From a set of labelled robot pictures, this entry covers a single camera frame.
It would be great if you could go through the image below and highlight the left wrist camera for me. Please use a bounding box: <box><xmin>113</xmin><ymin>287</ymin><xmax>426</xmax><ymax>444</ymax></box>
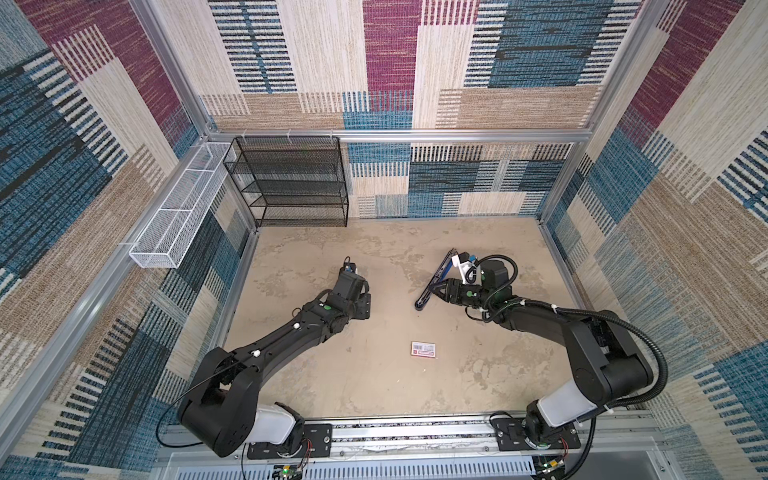
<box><xmin>340</xmin><ymin>256</ymin><xmax>357</xmax><ymax>274</ymax></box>

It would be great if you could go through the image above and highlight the red white staple box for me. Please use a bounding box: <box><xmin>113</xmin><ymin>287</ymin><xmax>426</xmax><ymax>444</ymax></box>
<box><xmin>411</xmin><ymin>341</ymin><xmax>436</xmax><ymax>359</ymax></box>

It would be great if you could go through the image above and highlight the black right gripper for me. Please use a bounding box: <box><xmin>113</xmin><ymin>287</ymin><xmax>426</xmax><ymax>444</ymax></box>
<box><xmin>426</xmin><ymin>278</ymin><xmax>491</xmax><ymax>308</ymax></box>

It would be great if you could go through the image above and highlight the white wire mesh basket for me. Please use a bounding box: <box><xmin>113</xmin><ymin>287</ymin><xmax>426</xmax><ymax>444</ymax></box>
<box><xmin>129</xmin><ymin>142</ymin><xmax>229</xmax><ymax>269</ymax></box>

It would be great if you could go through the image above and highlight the black mesh shelf rack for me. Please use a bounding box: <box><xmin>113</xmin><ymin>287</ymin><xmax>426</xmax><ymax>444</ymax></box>
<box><xmin>223</xmin><ymin>136</ymin><xmax>349</xmax><ymax>228</ymax></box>

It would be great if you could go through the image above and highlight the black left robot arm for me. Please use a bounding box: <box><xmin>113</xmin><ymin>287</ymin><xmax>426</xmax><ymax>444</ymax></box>
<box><xmin>176</xmin><ymin>290</ymin><xmax>371</xmax><ymax>457</ymax></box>

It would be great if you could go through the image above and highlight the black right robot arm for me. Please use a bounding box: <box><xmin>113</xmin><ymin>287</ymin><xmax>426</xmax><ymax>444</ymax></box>
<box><xmin>414</xmin><ymin>252</ymin><xmax>669</xmax><ymax>449</ymax></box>

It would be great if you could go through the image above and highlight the blue stapler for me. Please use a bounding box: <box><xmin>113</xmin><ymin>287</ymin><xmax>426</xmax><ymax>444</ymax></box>
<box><xmin>414</xmin><ymin>248</ymin><xmax>458</xmax><ymax>311</ymax></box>

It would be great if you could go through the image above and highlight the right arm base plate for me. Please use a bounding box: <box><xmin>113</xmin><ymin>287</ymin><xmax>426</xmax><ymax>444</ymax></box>
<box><xmin>488</xmin><ymin>412</ymin><xmax>582</xmax><ymax>452</ymax></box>

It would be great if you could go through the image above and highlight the aluminium front rail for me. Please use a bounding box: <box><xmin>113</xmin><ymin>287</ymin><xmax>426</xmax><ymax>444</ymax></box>
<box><xmin>150</xmin><ymin>410</ymin><xmax>683</xmax><ymax>479</ymax></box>

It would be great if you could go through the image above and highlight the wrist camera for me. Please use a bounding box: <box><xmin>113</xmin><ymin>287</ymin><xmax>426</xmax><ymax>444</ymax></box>
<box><xmin>451</xmin><ymin>252</ymin><xmax>477</xmax><ymax>285</ymax></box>
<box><xmin>340</xmin><ymin>256</ymin><xmax>357</xmax><ymax>274</ymax></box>

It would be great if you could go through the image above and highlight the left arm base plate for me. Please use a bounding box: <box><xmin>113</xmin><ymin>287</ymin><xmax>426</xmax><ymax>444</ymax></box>
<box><xmin>246</xmin><ymin>423</ymin><xmax>333</xmax><ymax>460</ymax></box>

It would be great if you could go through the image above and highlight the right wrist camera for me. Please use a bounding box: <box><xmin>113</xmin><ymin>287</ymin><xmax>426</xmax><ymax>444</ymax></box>
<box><xmin>451</xmin><ymin>252</ymin><xmax>477</xmax><ymax>285</ymax></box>

